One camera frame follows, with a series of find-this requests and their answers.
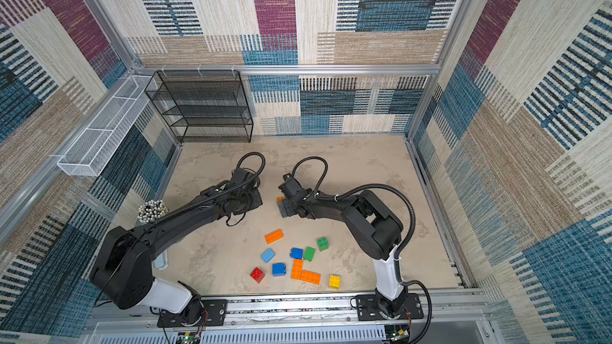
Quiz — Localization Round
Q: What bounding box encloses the light green lego brick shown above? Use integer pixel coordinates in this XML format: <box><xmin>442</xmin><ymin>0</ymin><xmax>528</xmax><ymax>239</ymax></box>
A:
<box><xmin>303</xmin><ymin>247</ymin><xmax>316</xmax><ymax>262</ymax></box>

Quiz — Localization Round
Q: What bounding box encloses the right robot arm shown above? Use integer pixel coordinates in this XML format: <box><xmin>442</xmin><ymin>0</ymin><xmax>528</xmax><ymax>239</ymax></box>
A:
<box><xmin>279</xmin><ymin>174</ymin><xmax>410</xmax><ymax>319</ymax></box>

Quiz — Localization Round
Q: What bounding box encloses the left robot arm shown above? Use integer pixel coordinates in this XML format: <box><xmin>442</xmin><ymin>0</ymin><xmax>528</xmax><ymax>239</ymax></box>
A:
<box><xmin>89</xmin><ymin>168</ymin><xmax>262</xmax><ymax>320</ymax></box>

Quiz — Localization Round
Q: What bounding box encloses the dark green lego brick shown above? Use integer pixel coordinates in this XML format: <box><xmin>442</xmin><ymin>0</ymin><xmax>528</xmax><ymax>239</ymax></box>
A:
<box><xmin>317</xmin><ymin>237</ymin><xmax>329</xmax><ymax>252</ymax></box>

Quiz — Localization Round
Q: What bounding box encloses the blue lego brick centre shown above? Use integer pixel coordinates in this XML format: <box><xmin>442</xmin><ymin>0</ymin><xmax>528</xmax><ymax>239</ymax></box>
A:
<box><xmin>289</xmin><ymin>248</ymin><xmax>304</xmax><ymax>260</ymax></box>

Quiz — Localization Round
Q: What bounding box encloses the light blue lego brick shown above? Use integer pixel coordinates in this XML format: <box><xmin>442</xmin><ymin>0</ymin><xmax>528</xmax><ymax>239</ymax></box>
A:
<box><xmin>261</xmin><ymin>248</ymin><xmax>276</xmax><ymax>263</ymax></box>

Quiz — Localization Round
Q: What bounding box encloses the blue lego brick lower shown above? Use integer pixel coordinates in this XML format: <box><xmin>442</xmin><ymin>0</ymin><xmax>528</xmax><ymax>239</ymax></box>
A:
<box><xmin>272</xmin><ymin>263</ymin><xmax>287</xmax><ymax>276</ymax></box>

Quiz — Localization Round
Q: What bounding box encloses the red lego brick left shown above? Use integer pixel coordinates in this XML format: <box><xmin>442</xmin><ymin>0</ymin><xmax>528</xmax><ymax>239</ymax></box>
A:
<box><xmin>250</xmin><ymin>268</ymin><xmax>266</xmax><ymax>283</ymax></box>

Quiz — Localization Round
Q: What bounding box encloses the yellow lego brick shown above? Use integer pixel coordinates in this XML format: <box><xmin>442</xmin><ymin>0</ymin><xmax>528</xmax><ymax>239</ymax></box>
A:
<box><xmin>328</xmin><ymin>275</ymin><xmax>341</xmax><ymax>289</ymax></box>

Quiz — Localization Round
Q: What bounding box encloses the cup of pens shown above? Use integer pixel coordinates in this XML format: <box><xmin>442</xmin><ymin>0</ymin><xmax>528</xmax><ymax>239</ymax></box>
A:
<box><xmin>137</xmin><ymin>200</ymin><xmax>168</xmax><ymax>224</ymax></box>

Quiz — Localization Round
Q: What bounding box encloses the circuit board with leds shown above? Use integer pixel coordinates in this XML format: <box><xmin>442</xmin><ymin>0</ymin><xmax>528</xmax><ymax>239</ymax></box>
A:
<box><xmin>384</xmin><ymin>325</ymin><xmax>411</xmax><ymax>344</ymax></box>

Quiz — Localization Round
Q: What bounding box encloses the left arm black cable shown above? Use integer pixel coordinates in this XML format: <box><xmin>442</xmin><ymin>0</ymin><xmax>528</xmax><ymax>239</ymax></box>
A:
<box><xmin>157</xmin><ymin>151</ymin><xmax>267</xmax><ymax>228</ymax></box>

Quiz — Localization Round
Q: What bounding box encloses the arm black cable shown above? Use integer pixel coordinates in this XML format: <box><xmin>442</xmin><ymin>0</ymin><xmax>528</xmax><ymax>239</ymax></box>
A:
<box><xmin>290</xmin><ymin>156</ymin><xmax>434</xmax><ymax>344</ymax></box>
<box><xmin>157</xmin><ymin>151</ymin><xmax>267</xmax><ymax>228</ymax></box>

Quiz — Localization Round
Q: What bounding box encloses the black wire mesh shelf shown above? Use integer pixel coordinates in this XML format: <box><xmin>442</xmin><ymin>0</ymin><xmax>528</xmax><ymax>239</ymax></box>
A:
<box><xmin>144</xmin><ymin>70</ymin><xmax>253</xmax><ymax>143</ymax></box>

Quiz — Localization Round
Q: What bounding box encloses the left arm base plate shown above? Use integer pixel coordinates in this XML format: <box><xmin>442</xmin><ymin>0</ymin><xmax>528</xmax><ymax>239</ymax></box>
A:
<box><xmin>157</xmin><ymin>299</ymin><xmax>228</xmax><ymax>329</ymax></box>

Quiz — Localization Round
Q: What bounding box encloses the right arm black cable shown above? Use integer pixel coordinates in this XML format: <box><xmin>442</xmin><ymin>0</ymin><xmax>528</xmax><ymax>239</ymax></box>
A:
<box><xmin>290</xmin><ymin>156</ymin><xmax>434</xmax><ymax>344</ymax></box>

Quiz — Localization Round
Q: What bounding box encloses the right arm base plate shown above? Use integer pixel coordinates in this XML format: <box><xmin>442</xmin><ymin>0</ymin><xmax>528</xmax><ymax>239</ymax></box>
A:
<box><xmin>354</xmin><ymin>293</ymin><xmax>425</xmax><ymax>321</ymax></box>

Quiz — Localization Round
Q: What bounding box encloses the white cable duct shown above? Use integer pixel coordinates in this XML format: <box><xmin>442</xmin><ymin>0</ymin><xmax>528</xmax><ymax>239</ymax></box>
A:
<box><xmin>100</xmin><ymin>325</ymin><xmax>387</xmax><ymax>344</ymax></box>

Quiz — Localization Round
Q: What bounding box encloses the white wire mesh basket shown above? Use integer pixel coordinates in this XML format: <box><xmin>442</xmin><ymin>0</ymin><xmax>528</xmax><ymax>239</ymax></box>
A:
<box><xmin>57</xmin><ymin>76</ymin><xmax>151</xmax><ymax>177</ymax></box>

